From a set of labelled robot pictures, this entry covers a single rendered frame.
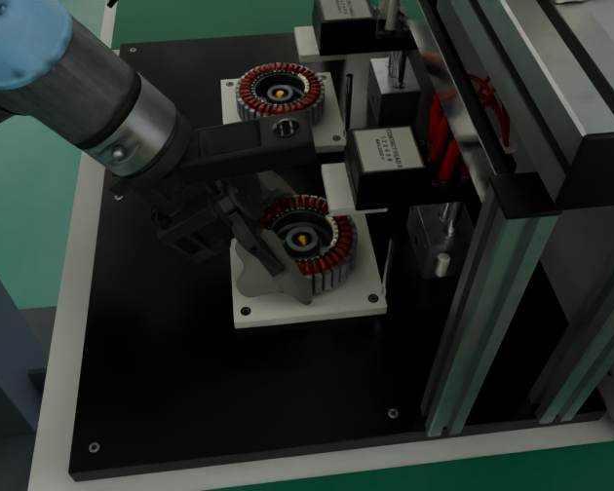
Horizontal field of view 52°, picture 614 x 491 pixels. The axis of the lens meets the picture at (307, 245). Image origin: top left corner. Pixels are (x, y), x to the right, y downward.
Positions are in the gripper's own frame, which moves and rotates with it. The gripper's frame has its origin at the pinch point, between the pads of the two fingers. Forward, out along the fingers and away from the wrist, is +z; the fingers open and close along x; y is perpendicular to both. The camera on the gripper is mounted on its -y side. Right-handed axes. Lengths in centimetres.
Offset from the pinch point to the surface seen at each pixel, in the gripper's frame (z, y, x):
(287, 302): -0.3, 3.0, 5.8
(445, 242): 5.4, -12.4, 3.4
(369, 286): 4.5, -3.9, 4.9
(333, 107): 4.9, -4.3, -23.9
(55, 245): 32, 94, -74
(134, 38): -8, 20, -48
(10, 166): 22, 108, -107
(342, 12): -6.3, -12.6, -22.9
